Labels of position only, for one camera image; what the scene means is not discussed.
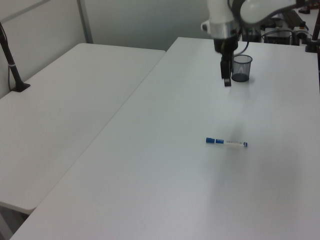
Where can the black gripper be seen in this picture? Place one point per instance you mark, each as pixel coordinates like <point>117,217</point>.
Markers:
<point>225,44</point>

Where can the blue and white marker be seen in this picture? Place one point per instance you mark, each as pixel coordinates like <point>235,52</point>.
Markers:
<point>226,143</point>

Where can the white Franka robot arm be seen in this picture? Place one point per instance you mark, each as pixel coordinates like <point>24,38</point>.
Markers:
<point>220,15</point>

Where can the black mesh pen cup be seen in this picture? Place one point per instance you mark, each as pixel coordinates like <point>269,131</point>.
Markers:
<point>242,68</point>

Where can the grey control box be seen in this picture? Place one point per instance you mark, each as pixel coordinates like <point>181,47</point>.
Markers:
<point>278,36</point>

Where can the black keyboard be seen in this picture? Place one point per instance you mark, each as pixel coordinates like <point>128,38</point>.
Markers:
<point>293,17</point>

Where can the black clamped camera pole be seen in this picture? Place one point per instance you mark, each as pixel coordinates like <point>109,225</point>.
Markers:
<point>313,37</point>

